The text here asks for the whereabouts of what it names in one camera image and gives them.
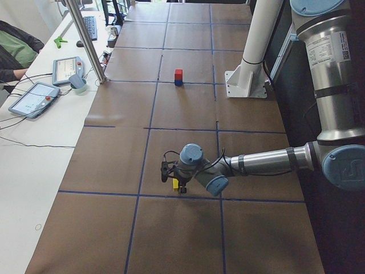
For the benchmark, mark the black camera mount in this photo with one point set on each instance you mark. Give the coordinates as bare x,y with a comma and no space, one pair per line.
166,169

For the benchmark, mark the red wooden block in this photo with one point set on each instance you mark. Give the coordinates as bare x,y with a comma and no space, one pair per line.
178,75

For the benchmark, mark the white mounting pillar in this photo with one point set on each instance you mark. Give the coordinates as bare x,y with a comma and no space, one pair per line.
248,79

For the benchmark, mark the teach pendant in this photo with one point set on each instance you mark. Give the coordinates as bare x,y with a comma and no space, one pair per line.
63,69
35,100

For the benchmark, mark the aluminium frame post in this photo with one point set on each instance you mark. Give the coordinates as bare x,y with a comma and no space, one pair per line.
85,38

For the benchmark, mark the near teach pendant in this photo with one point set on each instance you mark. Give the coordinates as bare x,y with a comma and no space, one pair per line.
35,100

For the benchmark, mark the blue tape roll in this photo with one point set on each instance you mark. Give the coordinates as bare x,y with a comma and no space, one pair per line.
78,84

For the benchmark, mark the seated person green shirt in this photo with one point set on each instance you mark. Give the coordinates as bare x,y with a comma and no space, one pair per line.
18,51

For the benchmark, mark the black keyboard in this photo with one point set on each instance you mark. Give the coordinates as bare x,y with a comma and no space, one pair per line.
91,27

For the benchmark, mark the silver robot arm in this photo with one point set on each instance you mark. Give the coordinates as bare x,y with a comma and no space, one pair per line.
338,150

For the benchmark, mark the green clamp tool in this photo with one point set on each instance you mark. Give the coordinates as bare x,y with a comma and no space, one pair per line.
59,41

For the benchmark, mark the blue wooden block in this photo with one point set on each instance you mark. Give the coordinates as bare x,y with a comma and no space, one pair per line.
178,82

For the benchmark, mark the yellow wooden block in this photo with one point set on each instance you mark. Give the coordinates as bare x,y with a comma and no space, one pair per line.
176,185

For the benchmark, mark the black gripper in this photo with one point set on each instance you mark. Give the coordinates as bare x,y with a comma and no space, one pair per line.
182,180

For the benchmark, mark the far teach pendant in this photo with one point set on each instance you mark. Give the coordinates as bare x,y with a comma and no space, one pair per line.
63,69

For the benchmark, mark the silver metal cylinder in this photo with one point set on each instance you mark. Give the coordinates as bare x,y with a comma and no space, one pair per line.
114,31

